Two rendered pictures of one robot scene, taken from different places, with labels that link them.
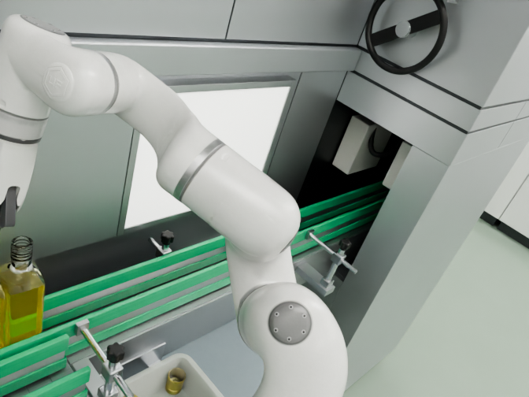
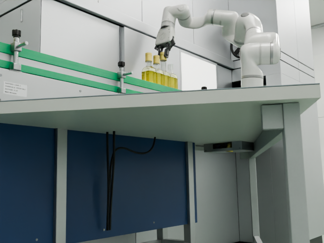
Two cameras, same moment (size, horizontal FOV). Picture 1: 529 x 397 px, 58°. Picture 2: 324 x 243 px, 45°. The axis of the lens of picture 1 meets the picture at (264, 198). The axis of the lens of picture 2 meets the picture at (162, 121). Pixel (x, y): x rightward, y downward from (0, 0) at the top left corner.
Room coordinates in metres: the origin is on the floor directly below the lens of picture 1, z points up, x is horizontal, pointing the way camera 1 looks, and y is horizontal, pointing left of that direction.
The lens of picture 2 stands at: (-1.52, 0.23, 0.54)
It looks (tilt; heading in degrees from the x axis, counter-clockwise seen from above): 8 degrees up; 4
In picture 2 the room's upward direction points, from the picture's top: 1 degrees counter-clockwise
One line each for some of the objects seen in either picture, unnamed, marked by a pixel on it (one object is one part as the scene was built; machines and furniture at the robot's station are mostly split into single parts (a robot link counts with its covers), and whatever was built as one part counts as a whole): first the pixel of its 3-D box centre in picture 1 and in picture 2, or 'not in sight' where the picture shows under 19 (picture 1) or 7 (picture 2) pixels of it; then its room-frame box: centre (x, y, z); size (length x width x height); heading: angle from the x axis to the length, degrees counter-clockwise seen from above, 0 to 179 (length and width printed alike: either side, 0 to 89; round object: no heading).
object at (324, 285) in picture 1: (323, 268); not in sight; (1.03, -0.21, 0.90); 0.17 x 0.05 x 0.23; 54
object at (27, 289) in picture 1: (20, 313); (170, 93); (0.51, 0.32, 0.99); 0.06 x 0.06 x 0.21; 53
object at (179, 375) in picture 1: (175, 381); not in sight; (0.63, 0.05, 0.79); 0.04 x 0.04 x 0.04
